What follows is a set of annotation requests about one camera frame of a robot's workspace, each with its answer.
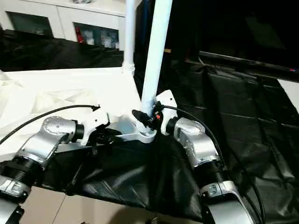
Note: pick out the white plastic table leg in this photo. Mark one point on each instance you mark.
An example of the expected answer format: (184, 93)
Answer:
(155, 58)
(129, 30)

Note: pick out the white plastic table top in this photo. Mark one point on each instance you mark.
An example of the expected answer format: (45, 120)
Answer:
(58, 93)

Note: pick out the small yellow label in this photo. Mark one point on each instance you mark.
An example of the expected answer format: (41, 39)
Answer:
(167, 50)

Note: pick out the black mat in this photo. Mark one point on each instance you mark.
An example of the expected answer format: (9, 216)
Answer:
(233, 140)

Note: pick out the black panel with blue edge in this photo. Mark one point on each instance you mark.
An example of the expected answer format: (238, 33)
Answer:
(141, 28)

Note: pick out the black flat screen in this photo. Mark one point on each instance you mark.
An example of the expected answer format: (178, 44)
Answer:
(252, 65)

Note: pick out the black and white bundle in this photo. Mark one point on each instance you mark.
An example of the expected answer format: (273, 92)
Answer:
(81, 1)

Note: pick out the white glass-door cabinet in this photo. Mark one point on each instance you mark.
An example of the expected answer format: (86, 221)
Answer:
(58, 16)

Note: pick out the white flat board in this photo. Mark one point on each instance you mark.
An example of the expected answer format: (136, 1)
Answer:
(290, 92)

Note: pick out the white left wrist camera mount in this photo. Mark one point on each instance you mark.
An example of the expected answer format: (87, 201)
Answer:
(95, 121)

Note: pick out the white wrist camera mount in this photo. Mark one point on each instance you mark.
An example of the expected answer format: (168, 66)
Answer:
(95, 121)
(167, 102)

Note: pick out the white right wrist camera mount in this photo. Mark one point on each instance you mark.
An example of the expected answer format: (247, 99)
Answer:
(167, 102)

